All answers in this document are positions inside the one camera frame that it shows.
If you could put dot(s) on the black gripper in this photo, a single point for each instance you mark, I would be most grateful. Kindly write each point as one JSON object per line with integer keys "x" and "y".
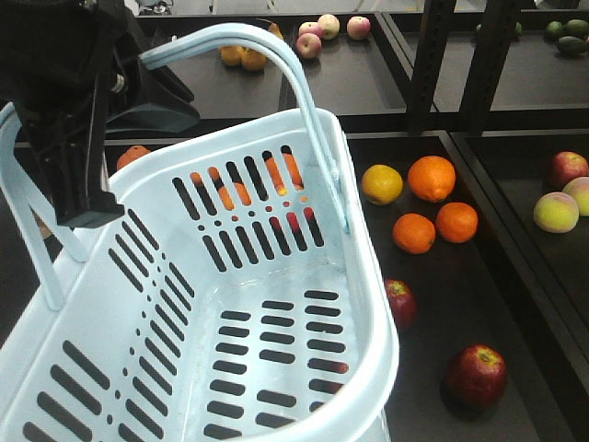
{"x": 73, "y": 71}

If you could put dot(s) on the light blue plastic basket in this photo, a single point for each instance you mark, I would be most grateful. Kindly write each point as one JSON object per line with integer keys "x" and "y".
{"x": 239, "y": 297}

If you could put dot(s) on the orange fruit large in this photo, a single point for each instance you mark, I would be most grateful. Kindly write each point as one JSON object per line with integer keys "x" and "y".
{"x": 432, "y": 178}

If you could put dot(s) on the small orange fruit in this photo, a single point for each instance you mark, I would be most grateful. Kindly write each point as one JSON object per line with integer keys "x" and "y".
{"x": 414, "y": 233}

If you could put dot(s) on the black wooden produce display stand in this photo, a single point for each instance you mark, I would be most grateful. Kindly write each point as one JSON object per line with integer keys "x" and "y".
{"x": 440, "y": 301}

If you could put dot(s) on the orange fruit middle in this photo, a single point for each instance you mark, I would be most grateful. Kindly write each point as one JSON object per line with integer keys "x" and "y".
{"x": 457, "y": 222}

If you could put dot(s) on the red apple lower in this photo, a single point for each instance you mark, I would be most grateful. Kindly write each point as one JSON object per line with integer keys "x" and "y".
{"x": 477, "y": 377}

